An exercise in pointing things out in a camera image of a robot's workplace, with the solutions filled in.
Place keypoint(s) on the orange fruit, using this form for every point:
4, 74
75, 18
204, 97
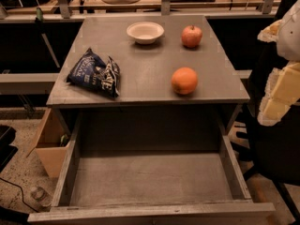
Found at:
184, 80

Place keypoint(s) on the cardboard box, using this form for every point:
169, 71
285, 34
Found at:
47, 144

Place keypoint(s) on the grey top drawer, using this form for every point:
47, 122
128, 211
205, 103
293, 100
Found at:
151, 167

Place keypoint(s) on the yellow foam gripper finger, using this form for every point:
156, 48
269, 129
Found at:
282, 90

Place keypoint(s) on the blue chip bag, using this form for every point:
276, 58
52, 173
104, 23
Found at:
92, 73

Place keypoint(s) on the black object at left edge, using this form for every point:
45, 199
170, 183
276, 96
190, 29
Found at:
7, 150

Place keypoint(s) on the white paper bowl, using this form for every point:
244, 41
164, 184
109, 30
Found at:
145, 32

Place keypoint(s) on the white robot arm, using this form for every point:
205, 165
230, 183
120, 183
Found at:
286, 34

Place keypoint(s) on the clear plastic bottle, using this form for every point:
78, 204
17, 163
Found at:
41, 196

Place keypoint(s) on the black office chair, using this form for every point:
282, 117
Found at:
275, 150

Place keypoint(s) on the red apple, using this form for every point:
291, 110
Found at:
191, 36

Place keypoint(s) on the grey wooden cabinet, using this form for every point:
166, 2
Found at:
146, 70

